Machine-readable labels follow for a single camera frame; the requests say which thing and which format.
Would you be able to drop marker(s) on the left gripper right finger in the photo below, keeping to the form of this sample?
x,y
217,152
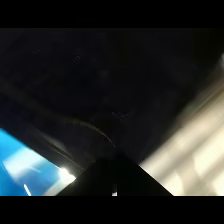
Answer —
x,y
136,181

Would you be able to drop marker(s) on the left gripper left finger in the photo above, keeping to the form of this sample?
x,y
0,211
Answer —
x,y
96,181

